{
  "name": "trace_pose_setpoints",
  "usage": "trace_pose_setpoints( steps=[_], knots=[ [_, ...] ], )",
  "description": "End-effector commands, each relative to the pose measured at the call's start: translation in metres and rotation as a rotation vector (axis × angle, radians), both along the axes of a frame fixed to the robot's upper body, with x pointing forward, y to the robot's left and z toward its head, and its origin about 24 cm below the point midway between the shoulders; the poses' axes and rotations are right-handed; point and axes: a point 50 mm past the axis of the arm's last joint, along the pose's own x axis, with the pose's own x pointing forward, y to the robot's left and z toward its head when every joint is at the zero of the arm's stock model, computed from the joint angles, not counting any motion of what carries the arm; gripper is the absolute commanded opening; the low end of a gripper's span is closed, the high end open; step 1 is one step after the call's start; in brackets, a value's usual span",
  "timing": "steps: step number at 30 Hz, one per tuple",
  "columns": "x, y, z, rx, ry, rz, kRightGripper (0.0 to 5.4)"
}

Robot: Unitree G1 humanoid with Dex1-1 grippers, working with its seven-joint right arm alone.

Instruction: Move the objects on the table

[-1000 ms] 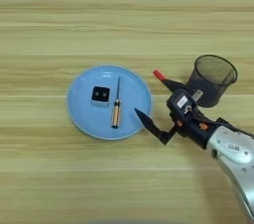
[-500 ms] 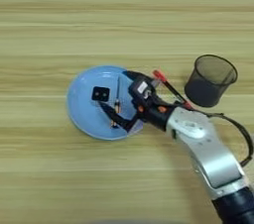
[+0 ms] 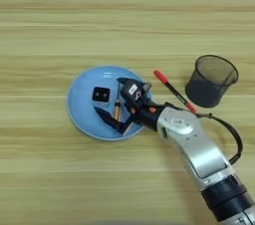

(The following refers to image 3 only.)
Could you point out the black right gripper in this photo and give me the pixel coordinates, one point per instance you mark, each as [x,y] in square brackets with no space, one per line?
[147,112]

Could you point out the black square block white base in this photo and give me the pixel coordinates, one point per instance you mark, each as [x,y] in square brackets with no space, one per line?
[101,94]

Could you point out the red and black pen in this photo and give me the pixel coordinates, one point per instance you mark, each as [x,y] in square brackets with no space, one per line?
[161,76]

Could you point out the black mesh pen cup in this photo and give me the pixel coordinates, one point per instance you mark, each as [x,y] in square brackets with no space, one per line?
[207,89]

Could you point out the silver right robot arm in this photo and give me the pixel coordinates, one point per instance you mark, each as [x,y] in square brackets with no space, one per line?
[199,149]

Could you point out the black box with white label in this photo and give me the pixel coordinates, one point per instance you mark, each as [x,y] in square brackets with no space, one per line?
[132,91]

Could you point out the round blue plate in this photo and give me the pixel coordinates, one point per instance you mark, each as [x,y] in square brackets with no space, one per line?
[81,116]

